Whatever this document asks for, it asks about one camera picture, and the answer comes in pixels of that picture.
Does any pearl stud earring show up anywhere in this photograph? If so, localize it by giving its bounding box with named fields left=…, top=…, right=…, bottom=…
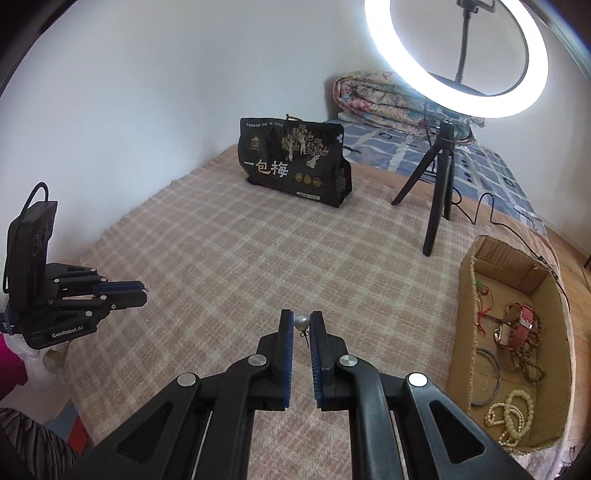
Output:
left=294, top=314, right=310, bottom=346

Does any blue bangle ring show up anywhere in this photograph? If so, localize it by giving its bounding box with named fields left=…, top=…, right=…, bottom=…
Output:
left=469, top=348, right=502, bottom=408

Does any green jade pendant red cord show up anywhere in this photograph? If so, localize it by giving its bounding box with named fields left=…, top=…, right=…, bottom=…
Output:
left=473, top=274, right=509, bottom=338

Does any cream bead bracelet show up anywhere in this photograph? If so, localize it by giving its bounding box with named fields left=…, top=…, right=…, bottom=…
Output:
left=503, top=388, right=537, bottom=439

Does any brown wooden bead mala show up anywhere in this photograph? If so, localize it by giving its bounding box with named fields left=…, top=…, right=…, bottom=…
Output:
left=507, top=311, right=546, bottom=385

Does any left white gloved hand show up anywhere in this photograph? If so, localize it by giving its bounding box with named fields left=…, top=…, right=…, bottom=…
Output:
left=4, top=334, right=69, bottom=391

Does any pink plaid blanket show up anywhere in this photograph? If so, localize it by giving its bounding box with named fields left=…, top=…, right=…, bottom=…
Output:
left=62, top=142, right=562, bottom=480

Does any cardboard box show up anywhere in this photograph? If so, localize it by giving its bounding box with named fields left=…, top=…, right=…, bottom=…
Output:
left=446, top=236, right=573, bottom=455

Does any black snack bag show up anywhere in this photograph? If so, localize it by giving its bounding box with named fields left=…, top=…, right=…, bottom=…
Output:
left=238, top=118, right=353, bottom=208

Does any blue patterned bed sheet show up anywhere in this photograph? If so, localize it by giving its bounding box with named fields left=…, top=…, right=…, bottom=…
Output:
left=322, top=117, right=548, bottom=232

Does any black tripod stand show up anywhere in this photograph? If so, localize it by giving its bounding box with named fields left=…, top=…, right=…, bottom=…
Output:
left=391, top=120, right=455, bottom=257

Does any folded floral quilt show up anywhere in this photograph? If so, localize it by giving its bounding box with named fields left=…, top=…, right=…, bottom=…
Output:
left=332, top=70, right=485, bottom=144

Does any white pearl necklace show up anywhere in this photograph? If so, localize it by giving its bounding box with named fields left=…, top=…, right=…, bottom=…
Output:
left=484, top=400, right=530, bottom=453

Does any red strap wristwatch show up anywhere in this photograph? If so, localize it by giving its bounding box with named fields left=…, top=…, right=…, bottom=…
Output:
left=494, top=303, right=535, bottom=351

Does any black power cable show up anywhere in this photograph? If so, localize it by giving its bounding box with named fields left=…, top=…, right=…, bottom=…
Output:
left=421, top=101, right=574, bottom=324

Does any ring light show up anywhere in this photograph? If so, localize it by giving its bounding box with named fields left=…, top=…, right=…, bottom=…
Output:
left=363, top=1, right=549, bottom=119

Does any phone holder mount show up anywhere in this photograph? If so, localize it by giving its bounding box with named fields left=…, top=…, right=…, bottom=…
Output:
left=428, top=0, right=500, bottom=93

